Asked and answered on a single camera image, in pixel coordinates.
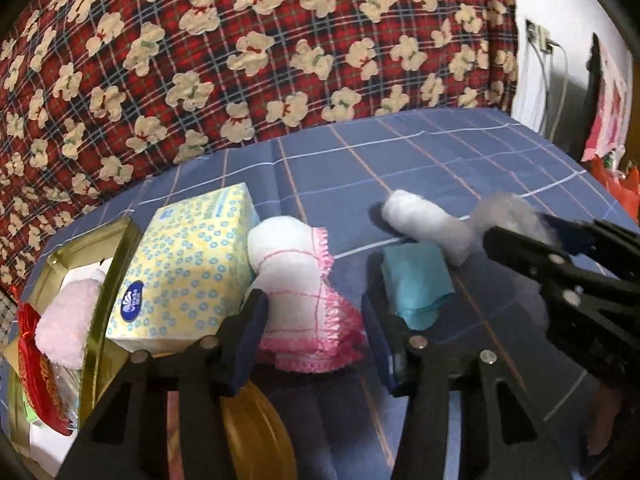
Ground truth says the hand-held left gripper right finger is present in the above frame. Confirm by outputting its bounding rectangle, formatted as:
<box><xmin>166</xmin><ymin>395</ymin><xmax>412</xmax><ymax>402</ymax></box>
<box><xmin>360</xmin><ymin>290</ymin><xmax>571</xmax><ymax>480</ymax></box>

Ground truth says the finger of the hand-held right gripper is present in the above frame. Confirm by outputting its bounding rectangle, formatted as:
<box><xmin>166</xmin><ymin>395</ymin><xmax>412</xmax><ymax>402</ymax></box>
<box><xmin>482</xmin><ymin>225</ymin><xmax>640</xmax><ymax>411</ymax></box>
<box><xmin>541</xmin><ymin>213</ymin><xmax>640</xmax><ymax>283</ymax></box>

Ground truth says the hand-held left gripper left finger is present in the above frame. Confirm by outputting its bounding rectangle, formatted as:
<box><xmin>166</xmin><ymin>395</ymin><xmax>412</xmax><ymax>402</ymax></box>
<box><xmin>60</xmin><ymin>289</ymin><xmax>271</xmax><ymax>480</ymax></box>

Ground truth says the grey cotton wad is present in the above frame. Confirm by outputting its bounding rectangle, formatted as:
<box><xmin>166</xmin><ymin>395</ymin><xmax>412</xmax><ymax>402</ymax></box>
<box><xmin>467</xmin><ymin>191</ymin><xmax>556</xmax><ymax>311</ymax></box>

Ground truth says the teal cloth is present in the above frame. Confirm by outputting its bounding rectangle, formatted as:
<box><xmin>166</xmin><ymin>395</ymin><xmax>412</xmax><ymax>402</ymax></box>
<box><xmin>380</xmin><ymin>241</ymin><xmax>456</xmax><ymax>331</ymax></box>

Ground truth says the rectangular gold tin box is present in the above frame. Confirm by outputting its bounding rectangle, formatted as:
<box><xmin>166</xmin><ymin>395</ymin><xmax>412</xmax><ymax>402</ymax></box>
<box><xmin>7</xmin><ymin>217</ymin><xmax>143</xmax><ymax>466</ymax></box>

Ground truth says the pink fluffy towel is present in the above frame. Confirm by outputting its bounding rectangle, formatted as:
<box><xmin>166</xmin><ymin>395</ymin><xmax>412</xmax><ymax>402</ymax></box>
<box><xmin>34</xmin><ymin>272</ymin><xmax>108</xmax><ymax>368</ymax></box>

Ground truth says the red pouch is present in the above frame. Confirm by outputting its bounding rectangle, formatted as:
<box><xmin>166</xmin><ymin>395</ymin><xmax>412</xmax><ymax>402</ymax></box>
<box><xmin>15</xmin><ymin>302</ymin><xmax>76</xmax><ymax>436</ymax></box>

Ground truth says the round gold tin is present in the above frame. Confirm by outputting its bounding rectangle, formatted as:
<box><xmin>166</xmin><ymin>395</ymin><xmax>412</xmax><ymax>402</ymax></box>
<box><xmin>220</xmin><ymin>380</ymin><xmax>298</xmax><ymax>480</ymax></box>

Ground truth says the yellow patterned tissue pack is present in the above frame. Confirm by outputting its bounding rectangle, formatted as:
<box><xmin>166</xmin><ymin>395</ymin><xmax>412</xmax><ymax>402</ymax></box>
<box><xmin>105</xmin><ymin>182</ymin><xmax>263</xmax><ymax>356</ymax></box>

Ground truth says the white cloth with pink edging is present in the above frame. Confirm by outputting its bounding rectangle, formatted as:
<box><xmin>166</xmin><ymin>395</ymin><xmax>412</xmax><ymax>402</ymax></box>
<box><xmin>247</xmin><ymin>215</ymin><xmax>368</xmax><ymax>373</ymax></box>

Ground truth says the white cotton roll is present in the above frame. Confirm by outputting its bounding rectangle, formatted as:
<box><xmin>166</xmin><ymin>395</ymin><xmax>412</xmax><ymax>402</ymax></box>
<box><xmin>382</xmin><ymin>189</ymin><xmax>476</xmax><ymax>266</ymax></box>

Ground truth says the pink white hanging cloth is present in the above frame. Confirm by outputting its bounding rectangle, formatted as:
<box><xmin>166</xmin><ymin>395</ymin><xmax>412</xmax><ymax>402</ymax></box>
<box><xmin>582</xmin><ymin>35</ymin><xmax>631</xmax><ymax>161</ymax></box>

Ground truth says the blue plaid bed sheet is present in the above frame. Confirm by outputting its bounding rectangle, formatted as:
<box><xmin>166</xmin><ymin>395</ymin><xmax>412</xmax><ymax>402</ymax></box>
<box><xmin>0</xmin><ymin>107</ymin><xmax>640</xmax><ymax>480</ymax></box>

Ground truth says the dark hanging item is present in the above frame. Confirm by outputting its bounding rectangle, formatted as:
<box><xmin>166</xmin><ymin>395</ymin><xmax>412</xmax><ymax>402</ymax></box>
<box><xmin>585</xmin><ymin>32</ymin><xmax>603</xmax><ymax>106</ymax></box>

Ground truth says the red plaid bear-print quilt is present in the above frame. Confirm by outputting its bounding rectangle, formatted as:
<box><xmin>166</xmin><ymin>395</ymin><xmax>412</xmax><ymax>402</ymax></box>
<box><xmin>0</xmin><ymin>0</ymin><xmax>521</xmax><ymax>301</ymax></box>

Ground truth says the white charger cable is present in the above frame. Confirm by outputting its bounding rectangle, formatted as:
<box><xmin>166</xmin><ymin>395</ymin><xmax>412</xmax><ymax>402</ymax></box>
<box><xmin>531</xmin><ymin>40</ymin><xmax>571</xmax><ymax>143</ymax></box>

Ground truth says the white wall socket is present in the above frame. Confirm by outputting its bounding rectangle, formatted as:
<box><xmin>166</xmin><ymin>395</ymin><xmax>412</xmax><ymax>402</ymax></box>
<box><xmin>525</xmin><ymin>19</ymin><xmax>553</xmax><ymax>53</ymax></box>

